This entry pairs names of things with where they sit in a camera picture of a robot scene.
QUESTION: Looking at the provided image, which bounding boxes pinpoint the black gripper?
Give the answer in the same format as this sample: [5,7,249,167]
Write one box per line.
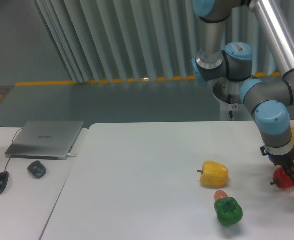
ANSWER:
[260,146,294,186]

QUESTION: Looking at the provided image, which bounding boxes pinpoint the red bell pepper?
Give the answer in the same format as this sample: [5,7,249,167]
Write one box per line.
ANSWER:
[270,167,293,189]

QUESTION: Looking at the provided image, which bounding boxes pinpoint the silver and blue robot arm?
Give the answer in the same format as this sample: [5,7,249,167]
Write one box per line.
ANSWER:
[192,0,294,186]

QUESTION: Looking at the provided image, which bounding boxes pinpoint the green bell pepper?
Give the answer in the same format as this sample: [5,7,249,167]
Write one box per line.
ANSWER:
[214,197,243,227]

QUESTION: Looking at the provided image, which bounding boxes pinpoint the pink sausage toy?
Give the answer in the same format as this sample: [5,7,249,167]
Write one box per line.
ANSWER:
[214,190,228,201]

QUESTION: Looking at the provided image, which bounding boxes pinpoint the yellow bell pepper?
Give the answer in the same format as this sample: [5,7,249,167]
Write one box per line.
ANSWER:
[197,161,229,188]

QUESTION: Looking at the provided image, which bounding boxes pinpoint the grey pleated curtain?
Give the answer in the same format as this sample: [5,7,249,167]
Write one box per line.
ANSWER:
[33,0,287,83]

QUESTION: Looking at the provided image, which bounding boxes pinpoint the silver closed laptop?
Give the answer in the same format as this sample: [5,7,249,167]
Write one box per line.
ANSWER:
[5,121,84,160]

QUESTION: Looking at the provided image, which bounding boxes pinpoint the dark grey small case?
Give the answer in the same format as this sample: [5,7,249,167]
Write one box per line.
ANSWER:
[27,160,46,179]

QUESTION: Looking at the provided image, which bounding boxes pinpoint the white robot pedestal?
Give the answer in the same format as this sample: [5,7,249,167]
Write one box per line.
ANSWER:
[213,77,252,121]

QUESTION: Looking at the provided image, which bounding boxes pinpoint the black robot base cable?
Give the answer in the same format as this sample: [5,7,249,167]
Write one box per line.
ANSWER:
[227,94,235,121]

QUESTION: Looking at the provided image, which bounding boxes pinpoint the black mouse cable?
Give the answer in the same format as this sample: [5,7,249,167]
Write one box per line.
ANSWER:
[0,126,24,173]

